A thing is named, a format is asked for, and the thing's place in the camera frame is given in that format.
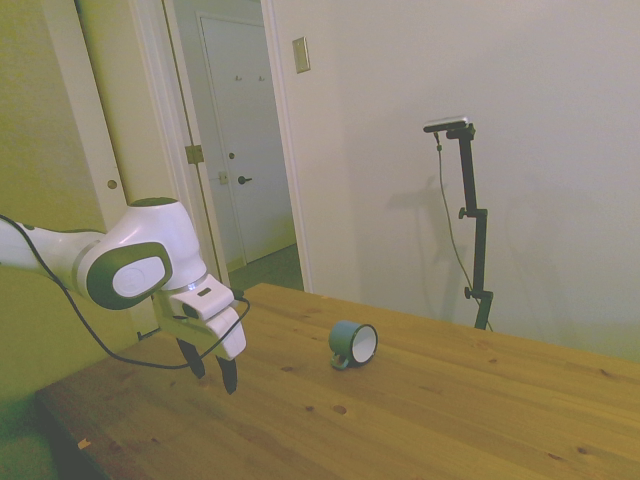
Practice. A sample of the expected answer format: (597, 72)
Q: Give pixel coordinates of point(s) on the beige light switch plate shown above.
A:
(301, 55)

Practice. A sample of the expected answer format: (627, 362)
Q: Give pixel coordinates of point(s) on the closed white door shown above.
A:
(250, 125)

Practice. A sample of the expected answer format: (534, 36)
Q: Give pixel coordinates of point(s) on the teal enamel mug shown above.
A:
(342, 335)

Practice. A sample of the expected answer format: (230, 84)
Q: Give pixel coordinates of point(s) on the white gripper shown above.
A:
(227, 335)

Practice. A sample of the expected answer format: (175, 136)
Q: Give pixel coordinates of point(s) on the black jointed camera stand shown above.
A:
(481, 250)

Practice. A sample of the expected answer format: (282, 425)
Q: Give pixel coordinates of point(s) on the white door frame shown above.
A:
(287, 165)

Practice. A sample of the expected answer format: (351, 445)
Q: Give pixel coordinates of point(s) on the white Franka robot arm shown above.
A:
(150, 225)

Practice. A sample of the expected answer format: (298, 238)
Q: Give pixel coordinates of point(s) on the open white door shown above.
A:
(145, 125)

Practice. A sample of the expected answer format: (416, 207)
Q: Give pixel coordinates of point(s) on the brass door hinge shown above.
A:
(194, 154)

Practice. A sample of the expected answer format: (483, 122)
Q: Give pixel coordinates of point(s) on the grey camera on stand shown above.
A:
(445, 124)

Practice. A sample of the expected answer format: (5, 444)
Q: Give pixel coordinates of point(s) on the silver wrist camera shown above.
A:
(210, 302)

